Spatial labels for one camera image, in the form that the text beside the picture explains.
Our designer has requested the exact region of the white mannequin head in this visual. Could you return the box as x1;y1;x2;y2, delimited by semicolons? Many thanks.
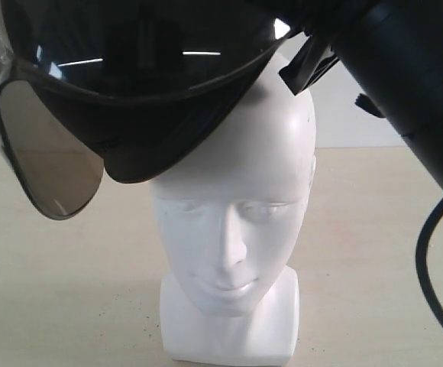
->
150;54;317;366

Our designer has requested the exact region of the black helmet with tinted visor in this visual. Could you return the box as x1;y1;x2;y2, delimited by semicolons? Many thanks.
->
0;1;301;220

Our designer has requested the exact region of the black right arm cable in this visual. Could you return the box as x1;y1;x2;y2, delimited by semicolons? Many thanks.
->
413;189;443;345

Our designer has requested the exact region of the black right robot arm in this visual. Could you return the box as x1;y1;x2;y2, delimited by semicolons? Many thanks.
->
280;1;443;189

